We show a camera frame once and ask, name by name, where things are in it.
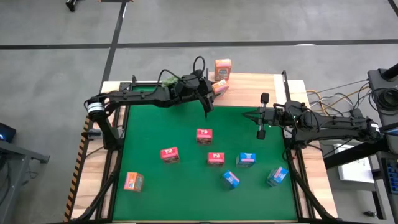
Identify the small black object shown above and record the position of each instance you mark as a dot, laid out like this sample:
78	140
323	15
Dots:
71	4

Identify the black device with blue light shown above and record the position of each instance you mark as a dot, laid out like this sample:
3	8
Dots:
6	132

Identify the blue Rice Krispies cereal box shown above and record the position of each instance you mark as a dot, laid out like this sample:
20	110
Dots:
230	179
277	175
246	159

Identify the black keyboard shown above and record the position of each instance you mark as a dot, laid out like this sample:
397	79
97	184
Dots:
392	177

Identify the orange Mini Wheats cereal box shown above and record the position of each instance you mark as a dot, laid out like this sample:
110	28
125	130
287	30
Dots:
134	181
221	87
223	69

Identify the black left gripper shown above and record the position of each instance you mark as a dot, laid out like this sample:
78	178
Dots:
196	90

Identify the grey metal desk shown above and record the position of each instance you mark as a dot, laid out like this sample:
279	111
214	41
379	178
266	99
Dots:
18	152

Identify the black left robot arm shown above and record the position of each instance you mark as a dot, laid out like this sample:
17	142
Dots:
140	96

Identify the wooden shelf board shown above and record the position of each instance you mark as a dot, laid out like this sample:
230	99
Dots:
245	93

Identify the white paper sheet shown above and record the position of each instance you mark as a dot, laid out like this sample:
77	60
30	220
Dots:
357	171

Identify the red Froot Loops cereal box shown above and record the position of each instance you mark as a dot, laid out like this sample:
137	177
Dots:
215	158
204	136
170	154

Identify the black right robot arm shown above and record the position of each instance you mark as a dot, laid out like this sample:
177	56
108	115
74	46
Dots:
335	124

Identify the black equipment stand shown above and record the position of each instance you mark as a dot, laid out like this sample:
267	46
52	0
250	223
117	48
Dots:
377	77

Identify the black stand beam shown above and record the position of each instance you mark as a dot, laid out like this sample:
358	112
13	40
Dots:
351	155

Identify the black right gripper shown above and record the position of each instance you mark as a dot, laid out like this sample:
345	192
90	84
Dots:
270	116

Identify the small dark floor object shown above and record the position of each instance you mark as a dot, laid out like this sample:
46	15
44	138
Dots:
370	214

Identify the dark tablet screen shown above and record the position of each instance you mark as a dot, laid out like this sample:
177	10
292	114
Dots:
393	130

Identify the green plant in white pot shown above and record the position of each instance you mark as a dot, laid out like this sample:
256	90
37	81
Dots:
169	81

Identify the black table frame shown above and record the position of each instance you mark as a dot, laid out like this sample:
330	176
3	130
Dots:
115	186

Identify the yellow black hazard strip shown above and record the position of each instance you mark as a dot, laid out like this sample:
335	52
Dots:
76	174

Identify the green table mat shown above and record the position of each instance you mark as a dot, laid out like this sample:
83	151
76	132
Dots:
186	199

